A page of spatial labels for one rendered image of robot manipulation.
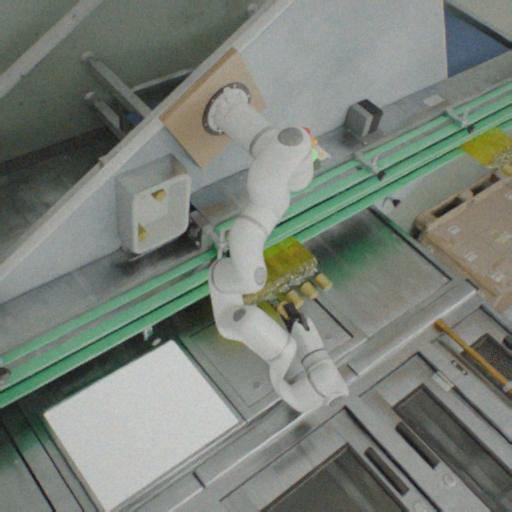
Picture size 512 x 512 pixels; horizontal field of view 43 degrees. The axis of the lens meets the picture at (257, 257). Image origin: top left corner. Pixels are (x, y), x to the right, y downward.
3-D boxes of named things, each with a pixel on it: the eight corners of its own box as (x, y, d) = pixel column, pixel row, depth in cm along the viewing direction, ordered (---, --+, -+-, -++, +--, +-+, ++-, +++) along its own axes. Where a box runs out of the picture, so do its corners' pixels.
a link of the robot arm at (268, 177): (237, 229, 157) (227, 189, 143) (287, 158, 166) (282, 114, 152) (271, 244, 154) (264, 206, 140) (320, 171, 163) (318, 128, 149)
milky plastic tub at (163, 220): (117, 237, 180) (134, 257, 176) (114, 176, 163) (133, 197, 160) (170, 212, 189) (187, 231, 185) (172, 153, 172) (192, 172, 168)
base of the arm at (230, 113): (197, 103, 162) (235, 137, 155) (235, 71, 164) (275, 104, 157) (215, 138, 176) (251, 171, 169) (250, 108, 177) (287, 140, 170)
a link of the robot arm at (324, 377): (306, 403, 159) (337, 381, 156) (287, 367, 164) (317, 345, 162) (333, 411, 171) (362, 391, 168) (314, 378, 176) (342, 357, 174)
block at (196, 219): (185, 236, 191) (199, 251, 188) (186, 213, 184) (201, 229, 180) (195, 231, 192) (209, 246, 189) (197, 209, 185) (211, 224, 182)
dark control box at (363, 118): (343, 124, 220) (361, 138, 216) (349, 104, 214) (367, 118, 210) (360, 116, 224) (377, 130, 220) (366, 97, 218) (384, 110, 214)
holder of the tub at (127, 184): (118, 248, 185) (133, 266, 181) (114, 175, 164) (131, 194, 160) (168, 224, 193) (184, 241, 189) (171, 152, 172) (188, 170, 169)
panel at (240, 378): (36, 417, 171) (105, 525, 156) (35, 412, 169) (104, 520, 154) (292, 271, 215) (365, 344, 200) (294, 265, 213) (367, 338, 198)
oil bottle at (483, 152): (447, 139, 252) (505, 182, 240) (452, 127, 248) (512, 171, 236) (456, 134, 255) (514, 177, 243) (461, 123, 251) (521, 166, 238)
